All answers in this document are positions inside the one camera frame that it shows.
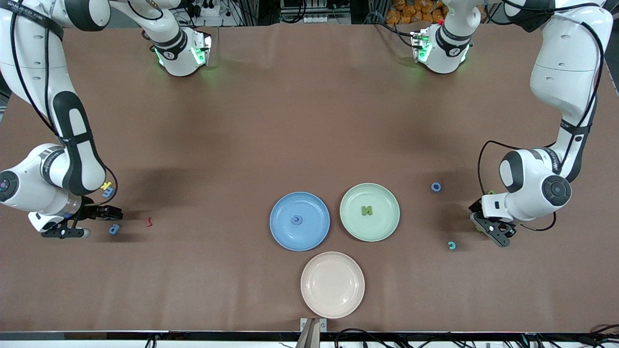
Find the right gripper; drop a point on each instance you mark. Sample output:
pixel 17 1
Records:
pixel 90 210

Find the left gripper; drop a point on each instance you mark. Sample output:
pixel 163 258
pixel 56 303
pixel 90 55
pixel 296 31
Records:
pixel 476 208

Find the blue letter D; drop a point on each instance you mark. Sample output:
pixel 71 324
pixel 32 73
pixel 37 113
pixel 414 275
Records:
pixel 113 229

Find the blue letter E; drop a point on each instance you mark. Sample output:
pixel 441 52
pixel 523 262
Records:
pixel 108 193

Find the green letter N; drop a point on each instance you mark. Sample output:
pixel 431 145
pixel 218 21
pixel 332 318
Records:
pixel 367 210

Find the blue letter G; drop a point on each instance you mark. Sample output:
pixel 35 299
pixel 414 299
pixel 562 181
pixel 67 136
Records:
pixel 294 221

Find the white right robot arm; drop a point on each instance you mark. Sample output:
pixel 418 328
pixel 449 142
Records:
pixel 29 72

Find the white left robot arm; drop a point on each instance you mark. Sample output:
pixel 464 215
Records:
pixel 566 63

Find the teal letter C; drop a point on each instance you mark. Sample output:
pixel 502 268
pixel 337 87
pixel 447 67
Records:
pixel 449 245

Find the blue letter O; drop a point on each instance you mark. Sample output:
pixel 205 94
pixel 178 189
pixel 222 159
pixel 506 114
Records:
pixel 432 187

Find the green plate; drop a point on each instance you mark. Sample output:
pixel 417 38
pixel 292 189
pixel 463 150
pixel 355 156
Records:
pixel 370 229

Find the beige plate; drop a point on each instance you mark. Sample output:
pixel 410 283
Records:
pixel 332 285

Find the blue plate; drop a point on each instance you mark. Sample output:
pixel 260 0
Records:
pixel 309 237

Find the brown table cover sheet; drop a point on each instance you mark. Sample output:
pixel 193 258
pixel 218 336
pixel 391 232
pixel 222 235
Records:
pixel 309 121

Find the pile of orange objects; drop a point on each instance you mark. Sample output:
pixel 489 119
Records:
pixel 416 12

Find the white power strip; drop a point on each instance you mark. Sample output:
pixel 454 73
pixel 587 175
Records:
pixel 316 19
pixel 208 8

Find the aluminium table edge rail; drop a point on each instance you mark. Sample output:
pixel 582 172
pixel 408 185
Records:
pixel 96 335

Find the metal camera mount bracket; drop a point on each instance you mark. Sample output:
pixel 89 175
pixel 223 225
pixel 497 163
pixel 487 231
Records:
pixel 312 326

